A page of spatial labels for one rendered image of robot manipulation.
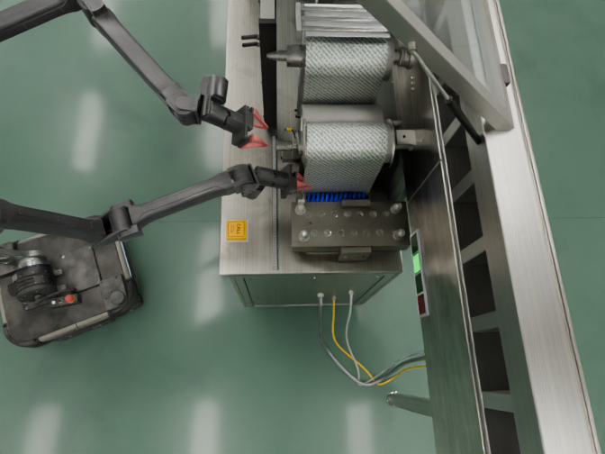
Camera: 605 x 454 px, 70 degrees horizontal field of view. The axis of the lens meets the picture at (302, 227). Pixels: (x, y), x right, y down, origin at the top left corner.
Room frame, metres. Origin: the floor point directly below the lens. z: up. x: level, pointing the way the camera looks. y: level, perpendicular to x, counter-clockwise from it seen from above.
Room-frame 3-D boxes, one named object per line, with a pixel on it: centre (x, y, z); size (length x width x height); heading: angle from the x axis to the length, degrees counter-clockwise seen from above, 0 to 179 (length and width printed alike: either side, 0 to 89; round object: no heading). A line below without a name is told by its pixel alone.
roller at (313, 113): (0.80, -0.07, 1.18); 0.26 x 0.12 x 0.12; 101
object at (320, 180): (0.62, -0.09, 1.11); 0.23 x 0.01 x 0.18; 101
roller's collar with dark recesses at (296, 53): (0.90, 0.10, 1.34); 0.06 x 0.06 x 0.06; 11
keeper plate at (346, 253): (0.42, -0.19, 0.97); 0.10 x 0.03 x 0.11; 101
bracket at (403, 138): (0.72, -0.26, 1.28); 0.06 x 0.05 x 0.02; 101
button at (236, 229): (0.46, 0.23, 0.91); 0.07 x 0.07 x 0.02; 11
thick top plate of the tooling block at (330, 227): (0.51, -0.16, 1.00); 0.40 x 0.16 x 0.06; 101
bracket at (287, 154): (0.69, 0.08, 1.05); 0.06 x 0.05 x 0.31; 101
